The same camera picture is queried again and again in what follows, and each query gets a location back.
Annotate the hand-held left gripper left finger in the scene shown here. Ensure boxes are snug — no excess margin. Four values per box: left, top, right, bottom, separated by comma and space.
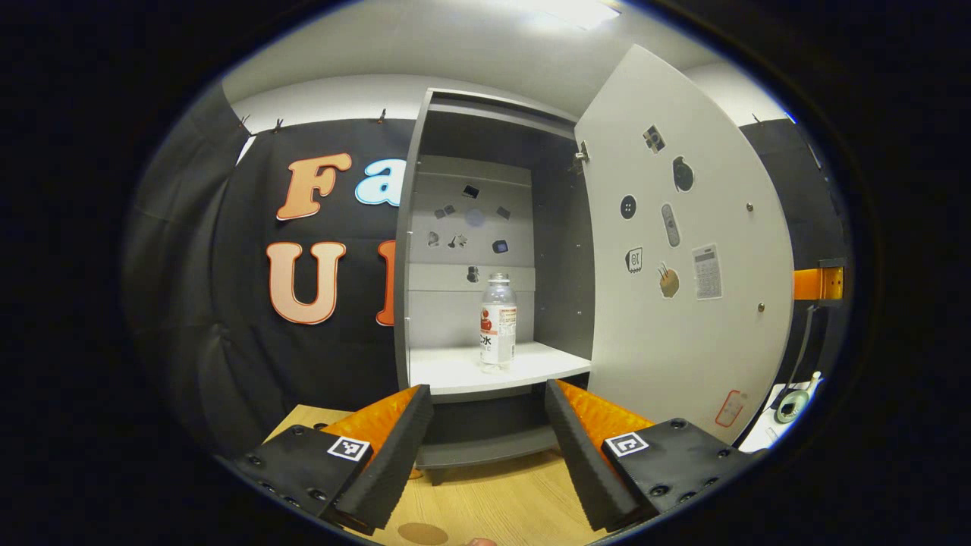
228, 384, 435, 535

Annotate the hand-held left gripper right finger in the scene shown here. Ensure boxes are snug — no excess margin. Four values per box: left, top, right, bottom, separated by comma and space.
545, 379, 759, 533

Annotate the brown round coaster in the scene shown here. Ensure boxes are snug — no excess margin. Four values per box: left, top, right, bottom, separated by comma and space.
398, 522, 450, 546

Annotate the white cabinet door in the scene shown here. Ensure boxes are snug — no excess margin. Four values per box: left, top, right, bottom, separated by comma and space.
574, 44, 795, 450

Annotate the clear plastic bottle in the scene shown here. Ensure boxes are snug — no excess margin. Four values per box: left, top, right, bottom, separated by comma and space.
479, 273, 518, 374

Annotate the white cabinet shelf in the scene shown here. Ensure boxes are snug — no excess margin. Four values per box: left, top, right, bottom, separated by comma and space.
408, 341, 592, 397

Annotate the round teal object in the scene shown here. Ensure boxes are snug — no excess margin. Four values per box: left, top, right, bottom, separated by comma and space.
774, 372, 824, 425

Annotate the white side table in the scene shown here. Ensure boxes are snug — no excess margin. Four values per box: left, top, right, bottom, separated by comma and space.
740, 383, 805, 453

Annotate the black backdrop cloth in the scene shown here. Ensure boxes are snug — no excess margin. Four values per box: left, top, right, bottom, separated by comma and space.
121, 80, 854, 456

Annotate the wide ceiling light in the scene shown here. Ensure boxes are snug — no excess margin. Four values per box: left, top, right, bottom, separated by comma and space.
523, 0, 623, 31

